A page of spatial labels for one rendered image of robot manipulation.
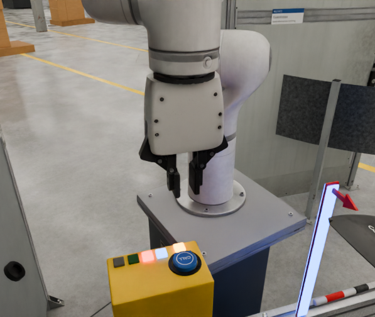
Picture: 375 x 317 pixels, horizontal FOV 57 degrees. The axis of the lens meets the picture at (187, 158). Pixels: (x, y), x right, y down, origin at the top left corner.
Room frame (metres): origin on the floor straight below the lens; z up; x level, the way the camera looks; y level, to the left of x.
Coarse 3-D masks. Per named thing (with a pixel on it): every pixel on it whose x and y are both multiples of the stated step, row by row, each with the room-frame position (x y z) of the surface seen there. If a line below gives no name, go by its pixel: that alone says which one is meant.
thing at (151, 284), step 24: (144, 264) 0.41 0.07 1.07; (168, 264) 0.41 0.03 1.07; (120, 288) 0.37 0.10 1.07; (144, 288) 0.37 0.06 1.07; (168, 288) 0.37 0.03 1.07; (192, 288) 0.37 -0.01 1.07; (120, 312) 0.34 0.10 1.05; (144, 312) 0.35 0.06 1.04; (168, 312) 0.36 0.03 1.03; (192, 312) 0.37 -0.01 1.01
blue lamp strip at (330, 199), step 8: (328, 192) 0.47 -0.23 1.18; (328, 200) 0.47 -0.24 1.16; (328, 208) 0.47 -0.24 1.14; (320, 216) 0.47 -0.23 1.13; (328, 216) 0.47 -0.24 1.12; (320, 224) 0.47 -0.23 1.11; (328, 224) 0.47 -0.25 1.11; (320, 232) 0.47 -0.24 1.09; (320, 240) 0.47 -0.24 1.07; (320, 248) 0.47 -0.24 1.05; (312, 256) 0.47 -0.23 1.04; (320, 256) 0.47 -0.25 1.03; (312, 264) 0.47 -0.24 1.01; (312, 272) 0.47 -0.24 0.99; (312, 280) 0.47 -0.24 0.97; (304, 288) 0.47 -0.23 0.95; (312, 288) 0.47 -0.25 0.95; (304, 296) 0.47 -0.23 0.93; (304, 304) 0.47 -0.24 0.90; (304, 312) 0.47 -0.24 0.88
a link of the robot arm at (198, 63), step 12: (156, 60) 0.39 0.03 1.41; (168, 60) 0.38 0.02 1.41; (180, 60) 0.37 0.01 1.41; (192, 60) 0.38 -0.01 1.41; (204, 60) 0.38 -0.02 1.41; (216, 60) 0.40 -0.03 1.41; (168, 72) 0.38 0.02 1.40; (180, 72) 0.37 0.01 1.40; (192, 72) 0.38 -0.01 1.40; (204, 72) 0.38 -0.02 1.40
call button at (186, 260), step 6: (180, 252) 0.43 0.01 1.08; (186, 252) 0.43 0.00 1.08; (174, 258) 0.42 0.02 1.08; (180, 258) 0.42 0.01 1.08; (186, 258) 0.42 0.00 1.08; (192, 258) 0.42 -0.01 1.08; (174, 264) 0.41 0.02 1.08; (180, 264) 0.40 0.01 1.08; (186, 264) 0.40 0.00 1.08; (192, 264) 0.40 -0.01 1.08; (180, 270) 0.40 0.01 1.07; (186, 270) 0.40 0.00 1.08
